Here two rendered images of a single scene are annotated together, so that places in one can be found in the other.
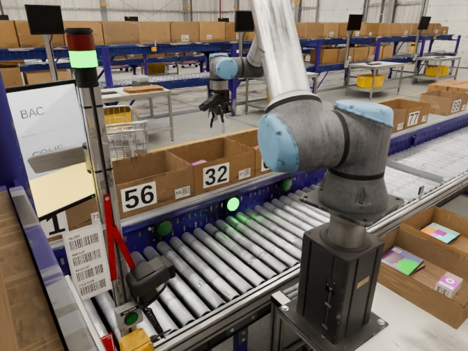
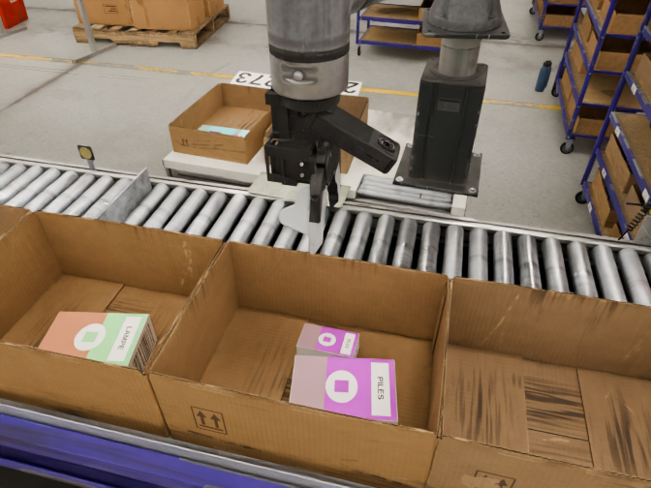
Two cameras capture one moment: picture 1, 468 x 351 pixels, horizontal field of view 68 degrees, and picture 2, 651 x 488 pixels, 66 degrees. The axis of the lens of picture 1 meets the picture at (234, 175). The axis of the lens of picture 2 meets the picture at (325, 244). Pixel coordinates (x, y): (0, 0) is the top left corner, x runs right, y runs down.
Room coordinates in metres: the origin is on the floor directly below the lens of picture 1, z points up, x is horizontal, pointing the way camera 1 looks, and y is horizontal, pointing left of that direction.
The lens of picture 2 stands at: (2.08, 0.53, 1.62)
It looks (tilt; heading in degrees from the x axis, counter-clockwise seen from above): 40 degrees down; 231
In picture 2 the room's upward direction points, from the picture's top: straight up
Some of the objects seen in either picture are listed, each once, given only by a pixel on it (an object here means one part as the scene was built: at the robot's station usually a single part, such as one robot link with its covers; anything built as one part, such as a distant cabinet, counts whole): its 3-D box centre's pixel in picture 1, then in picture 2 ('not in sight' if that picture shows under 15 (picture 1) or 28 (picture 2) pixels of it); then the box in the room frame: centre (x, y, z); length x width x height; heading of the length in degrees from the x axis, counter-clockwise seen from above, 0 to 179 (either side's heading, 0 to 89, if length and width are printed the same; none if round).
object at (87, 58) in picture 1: (82, 50); not in sight; (0.74, 0.30, 1.62); 0.05 x 0.05 x 0.06
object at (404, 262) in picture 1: (396, 263); not in sight; (1.15, -0.66, 0.78); 0.19 x 0.14 x 0.02; 131
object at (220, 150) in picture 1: (210, 164); (314, 354); (1.78, 0.13, 0.96); 0.39 x 0.29 x 0.17; 127
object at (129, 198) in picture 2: not in sight; (108, 223); (1.84, -0.71, 0.76); 0.46 x 0.01 x 0.09; 37
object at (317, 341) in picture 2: not in sight; (327, 348); (1.72, 0.10, 0.91); 0.10 x 0.06 x 0.05; 126
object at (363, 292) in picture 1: (337, 278); (447, 123); (0.89, -0.33, 0.91); 0.26 x 0.26 x 0.33; 34
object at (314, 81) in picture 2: (218, 84); (308, 72); (1.74, 0.08, 1.40); 0.10 x 0.09 x 0.05; 37
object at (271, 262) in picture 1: (248, 245); (398, 281); (1.35, -0.07, 0.72); 0.52 x 0.05 x 0.05; 37
